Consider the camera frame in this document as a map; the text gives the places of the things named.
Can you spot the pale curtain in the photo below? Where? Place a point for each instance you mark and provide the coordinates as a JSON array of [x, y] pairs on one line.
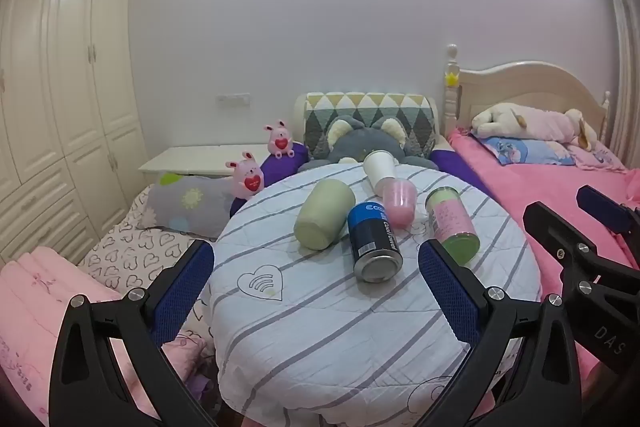
[[629, 82]]

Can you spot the cream wooden bed headboard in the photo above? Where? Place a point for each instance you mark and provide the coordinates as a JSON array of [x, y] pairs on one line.
[[530, 82]]

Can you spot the pale green cup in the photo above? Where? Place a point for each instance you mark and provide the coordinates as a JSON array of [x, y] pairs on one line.
[[322, 214]]

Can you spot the round table, striped cloth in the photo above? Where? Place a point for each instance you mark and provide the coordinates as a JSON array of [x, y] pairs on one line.
[[310, 332]]

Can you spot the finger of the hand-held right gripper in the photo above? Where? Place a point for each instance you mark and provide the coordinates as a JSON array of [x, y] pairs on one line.
[[555, 237], [602, 207]]

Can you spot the blue drink can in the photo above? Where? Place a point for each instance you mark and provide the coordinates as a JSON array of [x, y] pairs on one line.
[[372, 242]]

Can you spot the white bedside table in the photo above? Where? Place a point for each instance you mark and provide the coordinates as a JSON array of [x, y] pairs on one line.
[[200, 157]]

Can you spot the pink bed sheet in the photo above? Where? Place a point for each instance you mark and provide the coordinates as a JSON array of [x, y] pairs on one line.
[[520, 187]]

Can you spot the triangle patterned headboard cover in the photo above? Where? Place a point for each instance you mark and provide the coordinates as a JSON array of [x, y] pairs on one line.
[[370, 104]]

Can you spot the blue printed pillow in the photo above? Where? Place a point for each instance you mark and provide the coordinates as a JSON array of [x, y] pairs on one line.
[[530, 152]]

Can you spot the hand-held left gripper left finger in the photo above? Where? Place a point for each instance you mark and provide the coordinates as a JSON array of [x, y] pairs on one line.
[[182, 292]]

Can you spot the pink printed pillow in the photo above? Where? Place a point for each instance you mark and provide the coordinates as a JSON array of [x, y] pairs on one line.
[[597, 159]]

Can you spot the pink bunny plush toy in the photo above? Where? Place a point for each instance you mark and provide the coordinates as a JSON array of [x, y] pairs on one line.
[[247, 179], [280, 141]]

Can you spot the yellow star sticker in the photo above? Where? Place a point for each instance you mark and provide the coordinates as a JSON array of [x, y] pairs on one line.
[[452, 78]]

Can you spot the grey plush toy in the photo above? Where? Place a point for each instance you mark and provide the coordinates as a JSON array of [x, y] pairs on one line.
[[360, 142]]

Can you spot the white paper cup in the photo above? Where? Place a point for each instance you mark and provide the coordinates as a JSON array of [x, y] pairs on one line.
[[380, 169]]

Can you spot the heart print bed sheet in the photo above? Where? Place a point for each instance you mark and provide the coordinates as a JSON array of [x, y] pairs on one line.
[[125, 252]]

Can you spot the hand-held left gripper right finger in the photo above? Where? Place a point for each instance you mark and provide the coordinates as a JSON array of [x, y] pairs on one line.
[[450, 297]]

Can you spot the purple bed sheet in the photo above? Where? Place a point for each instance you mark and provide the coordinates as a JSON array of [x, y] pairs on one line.
[[285, 163]]

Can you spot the white and pink plush toy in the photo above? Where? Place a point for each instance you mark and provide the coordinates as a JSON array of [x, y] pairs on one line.
[[530, 119]]

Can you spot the translucent pink cup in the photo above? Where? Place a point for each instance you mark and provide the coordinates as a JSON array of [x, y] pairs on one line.
[[400, 202]]

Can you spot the folded pink blanket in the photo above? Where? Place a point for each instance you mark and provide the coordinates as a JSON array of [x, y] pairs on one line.
[[30, 307]]

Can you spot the grey flower print pillow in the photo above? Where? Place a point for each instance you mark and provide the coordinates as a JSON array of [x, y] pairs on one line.
[[195, 202]]

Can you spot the pink and green cup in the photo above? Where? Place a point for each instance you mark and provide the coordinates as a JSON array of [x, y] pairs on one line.
[[450, 222]]

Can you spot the cream wardrobe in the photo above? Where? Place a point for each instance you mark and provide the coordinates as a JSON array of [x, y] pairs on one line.
[[75, 57]]

